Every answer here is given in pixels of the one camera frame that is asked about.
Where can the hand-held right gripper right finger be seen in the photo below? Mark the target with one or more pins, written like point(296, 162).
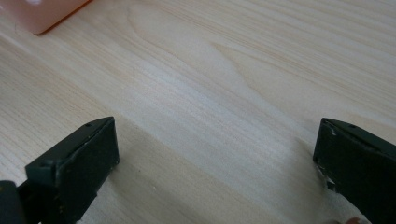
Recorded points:
point(358, 161)

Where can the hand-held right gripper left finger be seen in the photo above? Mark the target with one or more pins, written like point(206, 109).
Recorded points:
point(77, 161)

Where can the orange plastic container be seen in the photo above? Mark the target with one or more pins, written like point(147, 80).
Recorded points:
point(40, 12)

